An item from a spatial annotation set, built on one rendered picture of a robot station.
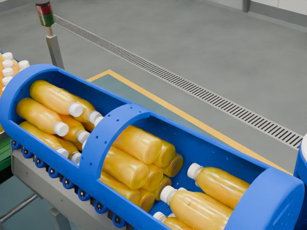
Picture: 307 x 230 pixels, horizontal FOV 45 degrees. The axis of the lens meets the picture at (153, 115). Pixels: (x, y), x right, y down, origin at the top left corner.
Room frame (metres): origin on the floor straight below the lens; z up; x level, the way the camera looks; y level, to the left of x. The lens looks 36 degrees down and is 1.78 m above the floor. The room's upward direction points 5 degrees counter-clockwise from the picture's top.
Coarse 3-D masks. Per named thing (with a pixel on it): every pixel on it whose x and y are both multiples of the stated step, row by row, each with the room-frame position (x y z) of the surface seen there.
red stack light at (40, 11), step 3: (36, 6) 1.60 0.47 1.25; (39, 6) 1.59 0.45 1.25; (42, 6) 1.58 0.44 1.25; (45, 6) 1.59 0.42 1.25; (48, 6) 1.60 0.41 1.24; (39, 9) 1.59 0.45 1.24; (42, 9) 1.58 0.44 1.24; (45, 9) 1.59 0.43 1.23; (48, 9) 1.59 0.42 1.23; (51, 9) 1.61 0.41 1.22; (39, 12) 1.59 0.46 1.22; (42, 12) 1.58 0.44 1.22; (45, 12) 1.59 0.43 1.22; (48, 12) 1.59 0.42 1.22; (51, 12) 1.60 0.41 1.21
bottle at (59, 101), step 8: (40, 80) 1.04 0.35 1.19; (32, 88) 1.02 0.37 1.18; (40, 88) 1.00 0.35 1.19; (48, 88) 0.99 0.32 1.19; (56, 88) 0.99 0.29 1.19; (32, 96) 1.01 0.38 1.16; (40, 96) 0.98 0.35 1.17; (48, 96) 0.96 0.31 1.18; (56, 96) 0.94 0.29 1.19; (64, 96) 0.94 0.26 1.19; (72, 96) 0.95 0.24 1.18; (48, 104) 0.95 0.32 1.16; (56, 104) 0.93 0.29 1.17; (64, 104) 0.92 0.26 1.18; (72, 104) 0.92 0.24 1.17; (56, 112) 0.93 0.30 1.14; (64, 112) 0.91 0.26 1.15
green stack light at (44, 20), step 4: (52, 12) 1.61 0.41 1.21; (40, 16) 1.59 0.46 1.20; (44, 16) 1.58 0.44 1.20; (48, 16) 1.59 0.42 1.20; (52, 16) 1.60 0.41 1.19; (40, 20) 1.59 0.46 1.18; (44, 20) 1.58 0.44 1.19; (48, 20) 1.59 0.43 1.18; (52, 20) 1.60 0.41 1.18; (44, 24) 1.58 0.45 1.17; (48, 24) 1.58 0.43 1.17; (52, 24) 1.59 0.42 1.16
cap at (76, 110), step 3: (72, 105) 0.91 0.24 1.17; (75, 105) 0.91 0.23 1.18; (78, 105) 0.91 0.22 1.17; (72, 108) 0.90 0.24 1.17; (75, 108) 0.90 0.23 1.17; (78, 108) 0.91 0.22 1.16; (81, 108) 0.91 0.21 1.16; (69, 111) 0.90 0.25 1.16; (72, 111) 0.89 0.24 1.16; (75, 111) 0.90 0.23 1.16; (78, 111) 0.90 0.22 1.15; (81, 111) 0.91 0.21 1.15; (72, 114) 0.89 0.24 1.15; (75, 114) 0.90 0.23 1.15; (78, 114) 0.90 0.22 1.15
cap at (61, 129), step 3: (60, 123) 0.88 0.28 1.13; (63, 123) 0.88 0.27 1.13; (57, 126) 0.87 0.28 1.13; (60, 126) 0.87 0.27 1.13; (63, 126) 0.87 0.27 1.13; (66, 126) 0.88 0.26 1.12; (57, 129) 0.87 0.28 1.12; (60, 129) 0.87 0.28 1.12; (63, 129) 0.87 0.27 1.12; (66, 129) 0.88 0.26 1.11; (57, 132) 0.86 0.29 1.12; (60, 132) 0.86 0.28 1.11; (63, 132) 0.87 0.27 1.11; (66, 132) 0.88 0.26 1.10; (60, 135) 0.86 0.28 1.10; (63, 135) 0.87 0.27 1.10
